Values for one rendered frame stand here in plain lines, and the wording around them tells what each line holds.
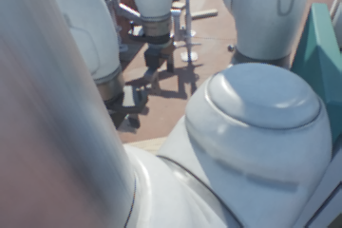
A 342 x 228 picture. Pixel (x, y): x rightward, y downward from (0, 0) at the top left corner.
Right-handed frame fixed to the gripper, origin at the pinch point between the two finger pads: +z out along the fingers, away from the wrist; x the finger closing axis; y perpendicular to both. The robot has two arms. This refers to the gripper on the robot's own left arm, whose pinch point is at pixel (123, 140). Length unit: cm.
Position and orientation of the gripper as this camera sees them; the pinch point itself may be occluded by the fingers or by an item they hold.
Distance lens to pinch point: 61.1
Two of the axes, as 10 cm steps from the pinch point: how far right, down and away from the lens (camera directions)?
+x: -3.6, 6.4, -6.8
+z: 0.8, 7.4, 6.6
